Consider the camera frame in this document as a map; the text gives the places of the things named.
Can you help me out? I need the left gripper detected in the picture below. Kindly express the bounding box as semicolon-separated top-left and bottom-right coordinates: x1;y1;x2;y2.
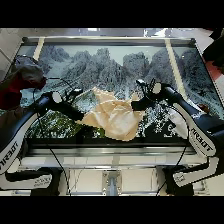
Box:
61;101;85;122

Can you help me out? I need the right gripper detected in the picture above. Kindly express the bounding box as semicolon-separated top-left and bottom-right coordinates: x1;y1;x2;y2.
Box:
130;96;153;112

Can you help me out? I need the cream shirt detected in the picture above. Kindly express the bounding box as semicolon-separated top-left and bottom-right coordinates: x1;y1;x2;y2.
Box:
76;86;146;142

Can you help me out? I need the grey garment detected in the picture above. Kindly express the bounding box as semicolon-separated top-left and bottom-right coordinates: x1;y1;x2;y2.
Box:
14;54;48;88

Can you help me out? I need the red garment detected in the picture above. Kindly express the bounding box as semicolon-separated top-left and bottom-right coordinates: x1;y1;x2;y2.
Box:
0;71;48;111

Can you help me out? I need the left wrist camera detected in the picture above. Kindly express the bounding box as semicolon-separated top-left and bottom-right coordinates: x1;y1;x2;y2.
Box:
64;87;84;103

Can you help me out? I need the silver frame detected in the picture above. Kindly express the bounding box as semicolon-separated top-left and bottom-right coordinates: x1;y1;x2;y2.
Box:
19;35;209;197

